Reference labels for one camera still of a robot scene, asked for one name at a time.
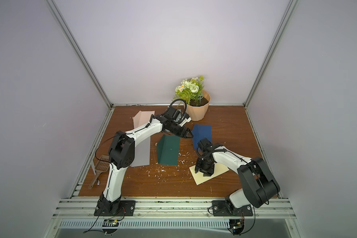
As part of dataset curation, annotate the aluminium rail frame front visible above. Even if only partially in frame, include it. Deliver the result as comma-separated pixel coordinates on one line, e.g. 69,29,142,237
52,196,296,219

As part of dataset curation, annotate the cream yellow envelope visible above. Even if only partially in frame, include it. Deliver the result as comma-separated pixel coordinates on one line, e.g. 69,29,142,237
188,162,230,186

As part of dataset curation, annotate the pink envelope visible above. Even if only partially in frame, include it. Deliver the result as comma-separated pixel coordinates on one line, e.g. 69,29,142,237
132,111,155,129

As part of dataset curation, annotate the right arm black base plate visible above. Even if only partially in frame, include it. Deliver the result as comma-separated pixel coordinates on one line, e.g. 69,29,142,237
211,200,253,217

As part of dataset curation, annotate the navy blue envelope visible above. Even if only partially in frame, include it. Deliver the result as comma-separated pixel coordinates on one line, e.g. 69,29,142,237
191,124,212,149

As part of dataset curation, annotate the dark green envelope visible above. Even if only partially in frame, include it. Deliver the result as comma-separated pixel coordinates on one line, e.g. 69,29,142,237
157,135,180,166

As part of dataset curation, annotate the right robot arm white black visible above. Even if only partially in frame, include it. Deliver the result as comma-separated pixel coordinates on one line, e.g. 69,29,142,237
194,143,280,216

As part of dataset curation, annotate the grey envelope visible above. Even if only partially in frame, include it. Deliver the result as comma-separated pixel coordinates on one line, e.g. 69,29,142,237
131,138,151,167

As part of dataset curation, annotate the artificial green flower plant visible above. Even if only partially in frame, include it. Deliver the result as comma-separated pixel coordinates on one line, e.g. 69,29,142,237
173,75,204,106

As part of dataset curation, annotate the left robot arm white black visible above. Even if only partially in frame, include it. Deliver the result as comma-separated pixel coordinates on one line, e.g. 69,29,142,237
94,113,193,216

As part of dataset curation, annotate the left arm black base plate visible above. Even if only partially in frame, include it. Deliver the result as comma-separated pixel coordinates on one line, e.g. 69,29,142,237
94,199,136,217

